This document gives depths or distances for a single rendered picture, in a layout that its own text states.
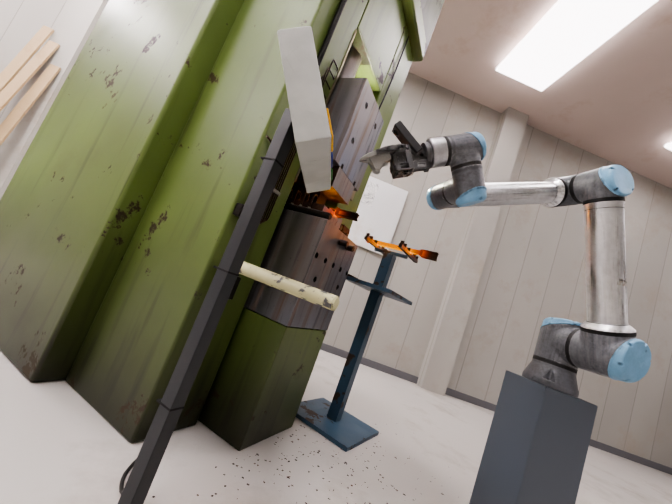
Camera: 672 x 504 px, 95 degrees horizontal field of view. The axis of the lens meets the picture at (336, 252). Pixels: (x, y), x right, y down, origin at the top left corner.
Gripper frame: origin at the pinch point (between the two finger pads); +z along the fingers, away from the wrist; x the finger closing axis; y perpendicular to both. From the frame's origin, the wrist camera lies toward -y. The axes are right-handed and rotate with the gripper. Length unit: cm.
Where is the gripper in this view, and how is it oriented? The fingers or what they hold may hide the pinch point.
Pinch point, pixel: (363, 157)
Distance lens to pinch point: 99.9
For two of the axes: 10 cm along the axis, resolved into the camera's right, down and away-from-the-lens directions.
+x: -0.2, 1.4, 9.9
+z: -9.9, 1.7, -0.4
